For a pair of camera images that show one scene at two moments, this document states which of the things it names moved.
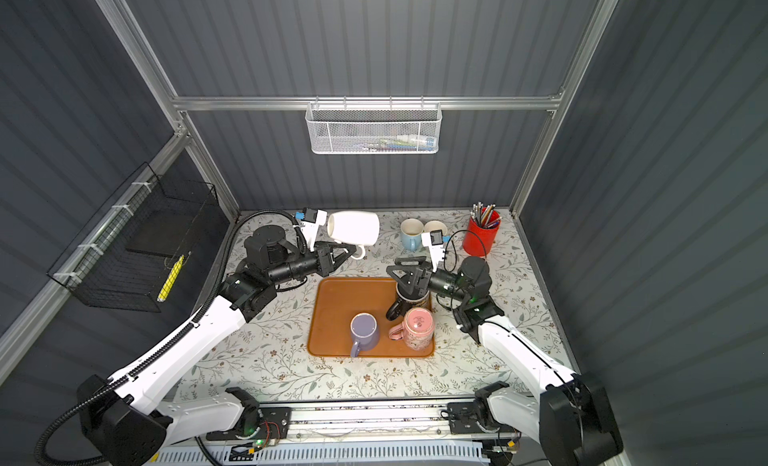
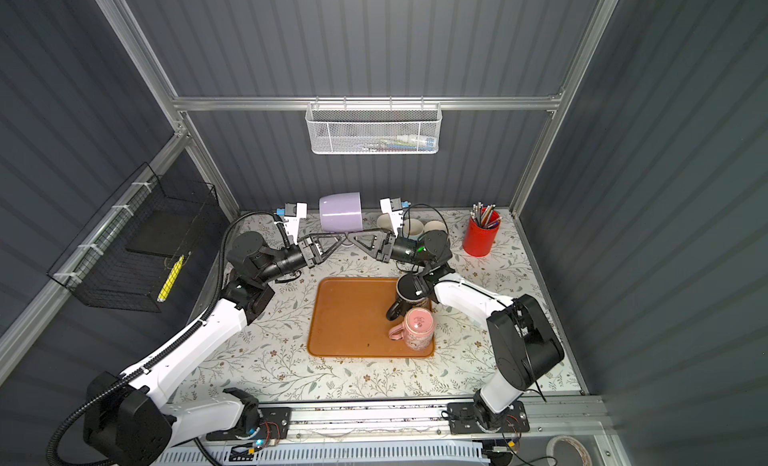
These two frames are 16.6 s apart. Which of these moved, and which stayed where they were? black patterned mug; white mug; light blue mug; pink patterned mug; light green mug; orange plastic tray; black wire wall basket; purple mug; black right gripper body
Moved: white mug; black right gripper body; purple mug
Stayed: pink patterned mug; black wire wall basket; black patterned mug; light green mug; light blue mug; orange plastic tray
